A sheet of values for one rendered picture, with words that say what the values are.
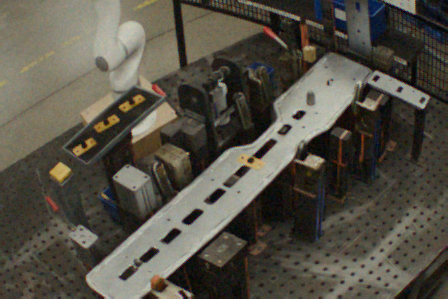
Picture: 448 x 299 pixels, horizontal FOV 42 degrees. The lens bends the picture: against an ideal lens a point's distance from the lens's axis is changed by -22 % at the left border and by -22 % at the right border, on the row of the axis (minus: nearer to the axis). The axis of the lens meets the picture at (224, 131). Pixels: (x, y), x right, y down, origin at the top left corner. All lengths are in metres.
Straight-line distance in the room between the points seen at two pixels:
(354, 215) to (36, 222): 1.22
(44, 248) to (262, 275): 0.83
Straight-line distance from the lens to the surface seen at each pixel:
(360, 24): 2.59
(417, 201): 2.47
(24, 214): 2.62
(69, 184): 2.04
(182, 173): 2.13
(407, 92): 2.49
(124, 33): 2.48
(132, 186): 2.00
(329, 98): 2.41
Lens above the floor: 2.46
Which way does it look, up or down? 39 degrees down
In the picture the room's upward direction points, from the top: 6 degrees counter-clockwise
